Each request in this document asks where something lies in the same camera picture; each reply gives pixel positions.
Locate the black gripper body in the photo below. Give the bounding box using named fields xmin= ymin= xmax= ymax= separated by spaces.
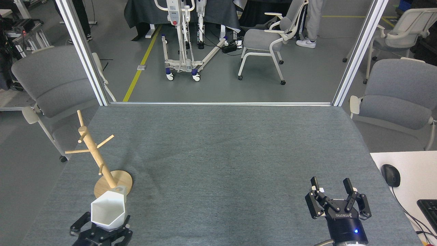
xmin=326 ymin=209 xmax=368 ymax=245
xmin=72 ymin=228 xmax=119 ymax=246

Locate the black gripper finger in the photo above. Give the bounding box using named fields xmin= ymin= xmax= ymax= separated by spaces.
xmin=70 ymin=212 xmax=96 ymax=240
xmin=343 ymin=178 xmax=372 ymax=219
xmin=305 ymin=177 xmax=338 ymax=219
xmin=113 ymin=215 xmax=133 ymax=245

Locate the white hexagonal cup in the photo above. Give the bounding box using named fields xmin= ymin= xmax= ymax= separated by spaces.
xmin=91 ymin=186 xmax=128 ymax=232

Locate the wooden cup rack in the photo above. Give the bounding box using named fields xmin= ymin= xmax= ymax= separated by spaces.
xmin=65 ymin=110 xmax=133 ymax=199

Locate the metal equipment rack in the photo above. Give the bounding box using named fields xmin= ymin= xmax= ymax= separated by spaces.
xmin=6 ymin=17 xmax=52 ymax=58

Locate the black computer mouse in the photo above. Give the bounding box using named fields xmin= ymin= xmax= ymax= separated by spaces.
xmin=381 ymin=164 xmax=401 ymax=188

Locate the white desk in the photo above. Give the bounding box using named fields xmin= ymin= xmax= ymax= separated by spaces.
xmin=370 ymin=151 xmax=437 ymax=246

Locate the black keyboard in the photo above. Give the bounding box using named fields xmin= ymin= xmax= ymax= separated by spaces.
xmin=417 ymin=199 xmax=437 ymax=236

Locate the grey chair with white armrest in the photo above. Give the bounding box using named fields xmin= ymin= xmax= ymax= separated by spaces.
xmin=349 ymin=57 xmax=437 ymax=151

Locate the grey chair with wheels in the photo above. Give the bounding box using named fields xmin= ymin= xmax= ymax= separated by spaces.
xmin=11 ymin=45 xmax=116 ymax=163

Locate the black power strip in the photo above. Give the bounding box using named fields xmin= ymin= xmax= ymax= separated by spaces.
xmin=221 ymin=41 xmax=243 ymax=54

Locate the white stand on wheels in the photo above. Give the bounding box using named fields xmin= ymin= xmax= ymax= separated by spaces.
xmin=154 ymin=0 xmax=229 ymax=82

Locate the person with white shoes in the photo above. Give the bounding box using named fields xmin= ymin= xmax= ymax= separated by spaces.
xmin=296 ymin=0 xmax=325 ymax=49

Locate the person in dark trousers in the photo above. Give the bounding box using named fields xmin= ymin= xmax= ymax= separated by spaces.
xmin=68 ymin=0 xmax=93 ymax=44

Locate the table with dark cloth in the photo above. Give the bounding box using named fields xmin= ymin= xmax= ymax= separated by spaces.
xmin=124 ymin=0 xmax=241 ymax=33

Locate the black mouse cable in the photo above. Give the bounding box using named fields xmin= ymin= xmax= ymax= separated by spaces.
xmin=391 ymin=186 xmax=437 ymax=238

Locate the silver table edge rail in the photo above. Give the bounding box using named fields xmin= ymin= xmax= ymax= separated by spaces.
xmin=109 ymin=101 xmax=333 ymax=106

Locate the silver post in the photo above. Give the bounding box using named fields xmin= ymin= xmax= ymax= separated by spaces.
xmin=55 ymin=0 xmax=116 ymax=106
xmin=332 ymin=0 xmax=390 ymax=106

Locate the grey chair with white frame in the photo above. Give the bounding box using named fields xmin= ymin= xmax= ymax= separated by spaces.
xmin=342 ymin=8 xmax=437 ymax=84
xmin=238 ymin=0 xmax=308 ymax=85

